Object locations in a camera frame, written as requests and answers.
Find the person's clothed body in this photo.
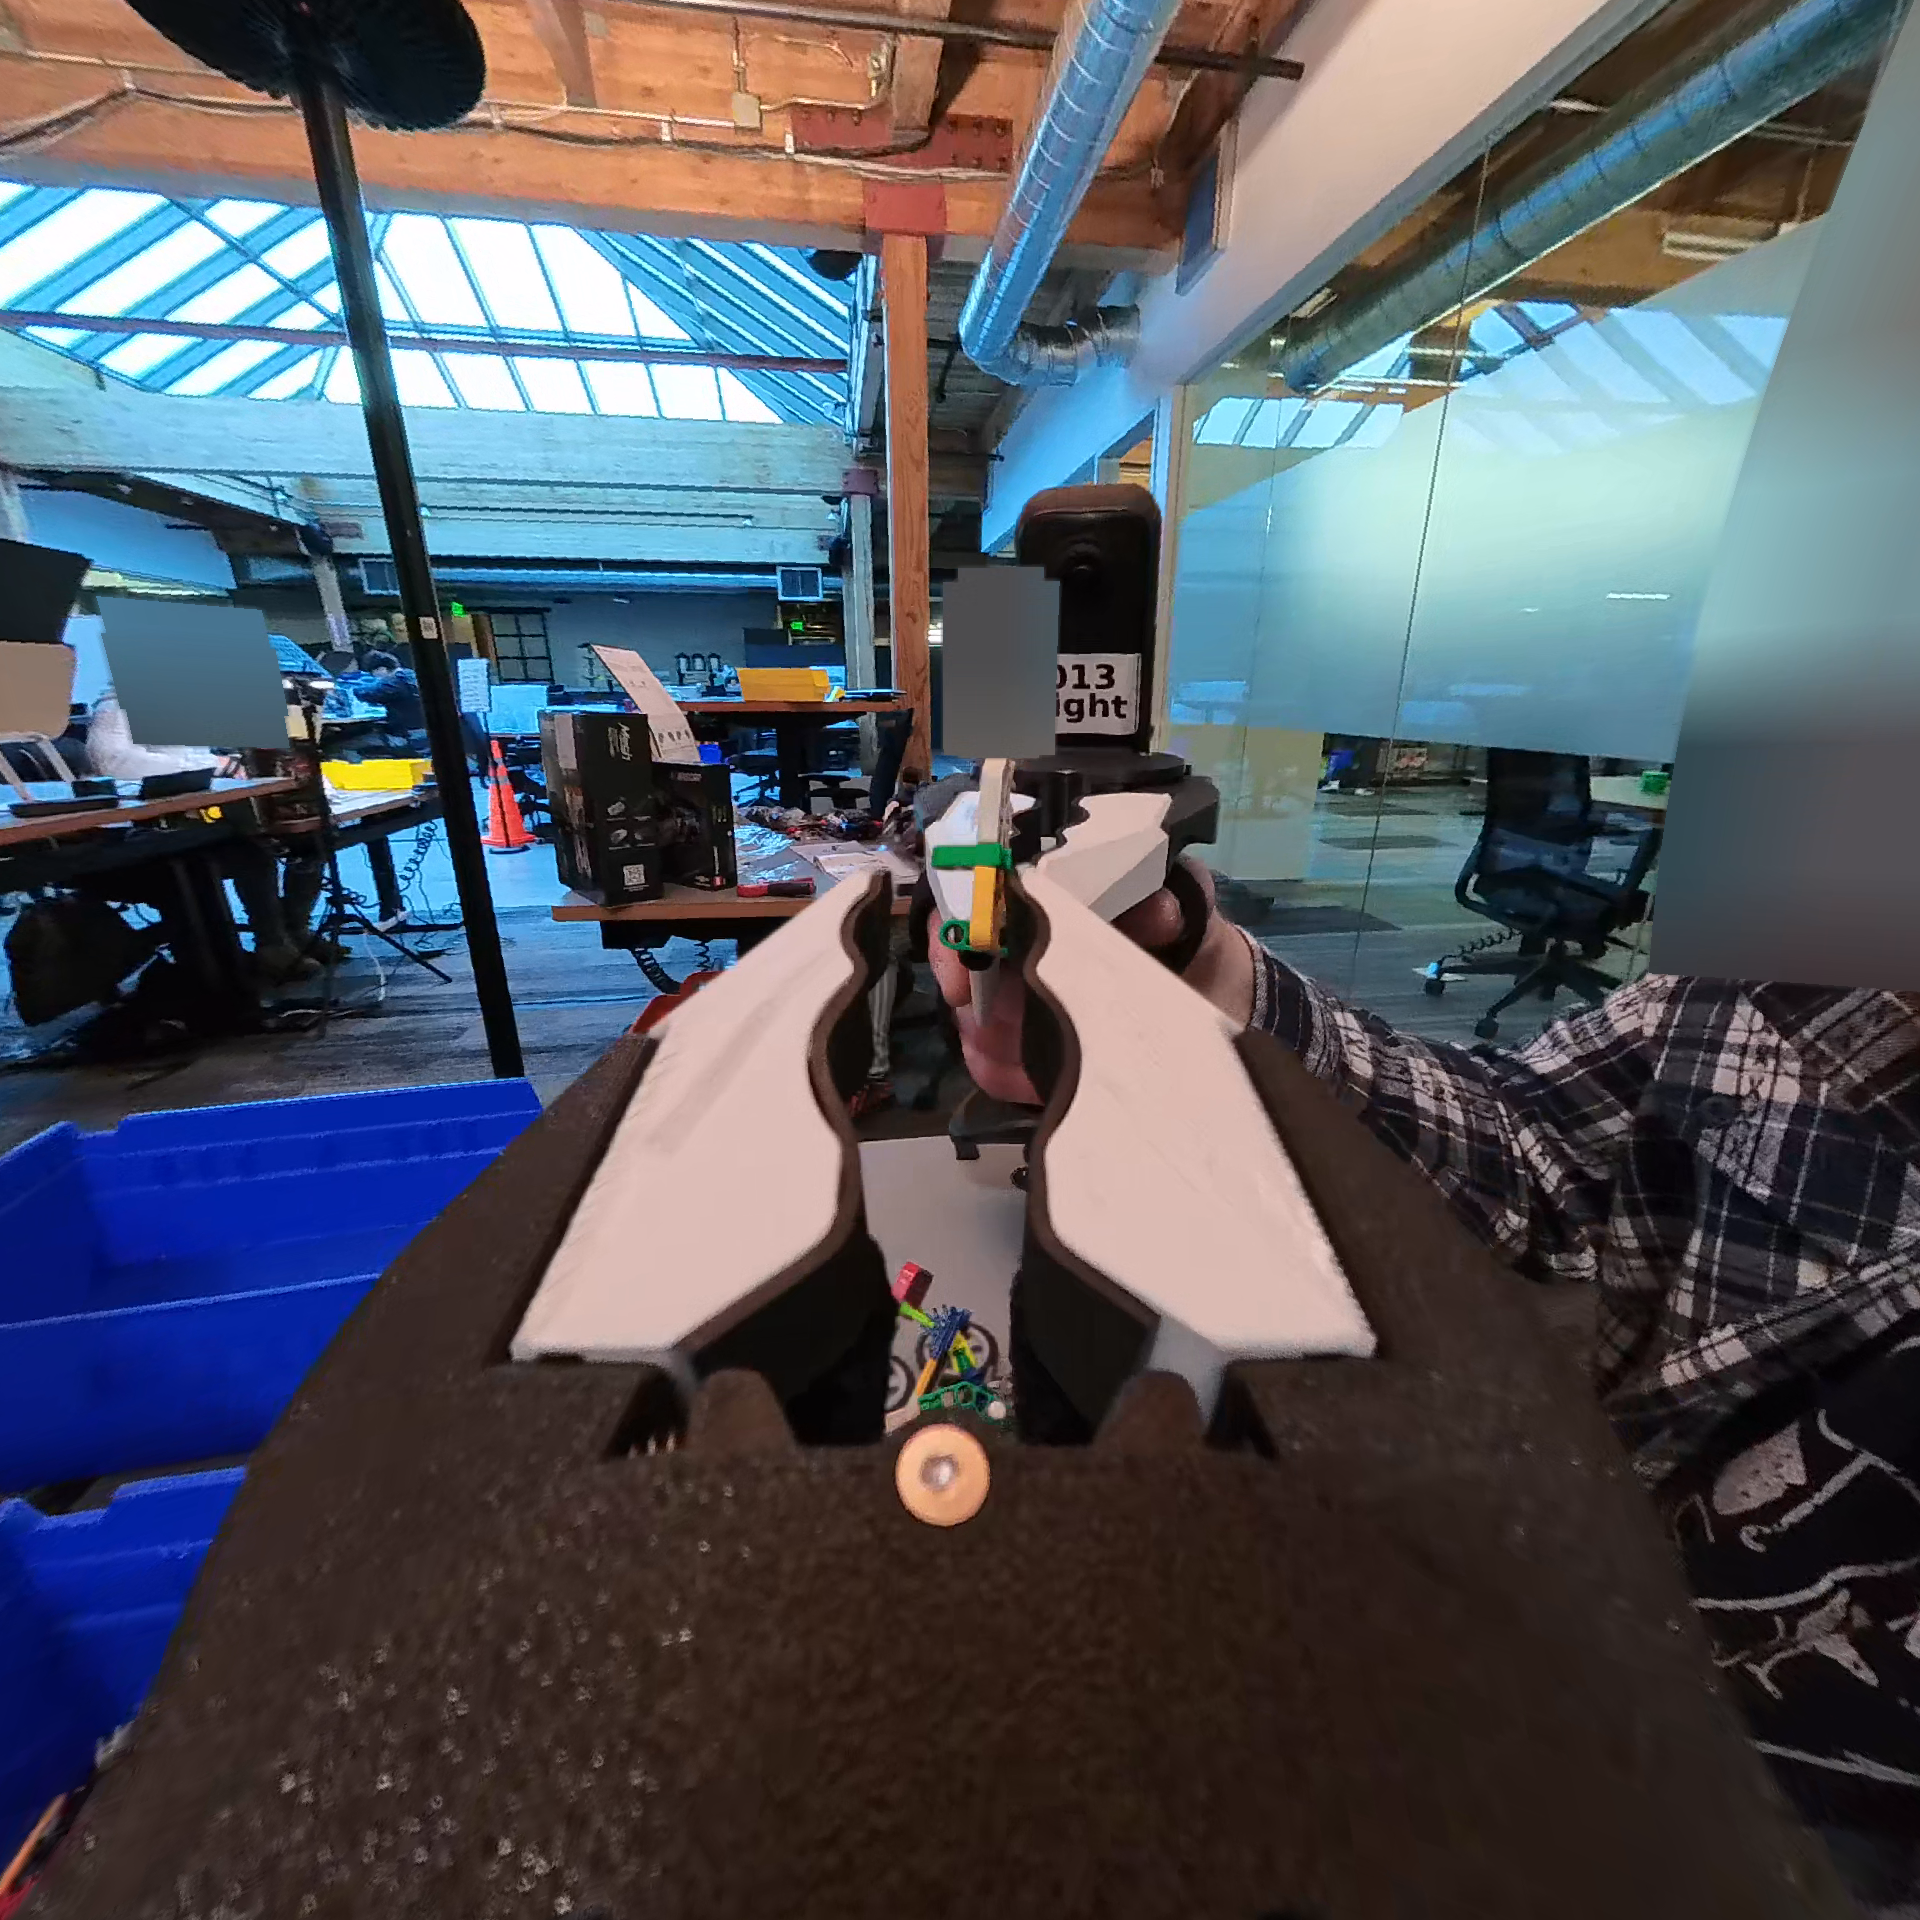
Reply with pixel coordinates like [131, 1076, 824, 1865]
[1585, 967, 1920, 1920]

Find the yellow orange rod assembly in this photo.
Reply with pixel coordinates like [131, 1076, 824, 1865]
[929, 756, 1025, 969]

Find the red rod toy assembly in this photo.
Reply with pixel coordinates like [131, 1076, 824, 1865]
[882, 1262, 1010, 1431]

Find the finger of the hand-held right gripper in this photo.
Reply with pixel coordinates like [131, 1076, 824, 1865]
[1026, 794, 1174, 925]
[917, 767, 1004, 894]

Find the black office chair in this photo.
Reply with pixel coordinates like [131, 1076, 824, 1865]
[1424, 746, 1670, 1040]

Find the person's right forearm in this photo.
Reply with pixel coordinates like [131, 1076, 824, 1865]
[1240, 940, 1636, 1297]

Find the black round disc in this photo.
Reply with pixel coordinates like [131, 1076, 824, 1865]
[129, 0, 491, 129]

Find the black product carton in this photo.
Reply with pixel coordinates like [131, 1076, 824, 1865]
[541, 709, 744, 905]

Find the black metal pole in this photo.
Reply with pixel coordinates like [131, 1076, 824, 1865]
[294, 76, 531, 1086]

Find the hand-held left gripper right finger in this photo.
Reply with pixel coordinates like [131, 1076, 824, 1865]
[1016, 871, 1384, 1431]

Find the person's right hand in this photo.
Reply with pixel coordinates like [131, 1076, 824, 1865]
[930, 889, 1059, 1117]

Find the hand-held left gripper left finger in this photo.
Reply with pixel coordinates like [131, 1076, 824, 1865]
[513, 871, 902, 1416]

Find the blue plastic bin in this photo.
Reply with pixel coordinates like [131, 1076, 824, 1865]
[0, 1079, 548, 1497]
[0, 1468, 253, 1866]

